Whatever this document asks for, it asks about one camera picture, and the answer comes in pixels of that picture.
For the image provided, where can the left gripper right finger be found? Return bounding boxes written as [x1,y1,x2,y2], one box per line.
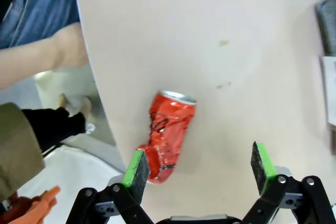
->
[240,141,334,224]

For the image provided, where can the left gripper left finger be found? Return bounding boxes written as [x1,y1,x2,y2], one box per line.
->
[65,149,156,224]

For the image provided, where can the person's right forearm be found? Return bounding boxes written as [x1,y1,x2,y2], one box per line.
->
[0,31,61,91]

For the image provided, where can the crushed red soda can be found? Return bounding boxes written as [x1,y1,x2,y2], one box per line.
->
[136,90,198,184]

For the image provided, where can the grey basket labelled Bottle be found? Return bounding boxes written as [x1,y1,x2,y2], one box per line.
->
[314,0,336,57]

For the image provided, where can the person's right hand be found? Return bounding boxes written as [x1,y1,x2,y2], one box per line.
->
[51,22,90,70]

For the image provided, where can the black shoe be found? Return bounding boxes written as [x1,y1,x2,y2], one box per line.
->
[22,106,87,153]

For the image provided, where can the brown trousers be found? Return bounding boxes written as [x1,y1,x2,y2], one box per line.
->
[0,102,46,201]

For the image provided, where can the blue jeans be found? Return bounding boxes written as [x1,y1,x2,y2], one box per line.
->
[0,0,81,49]

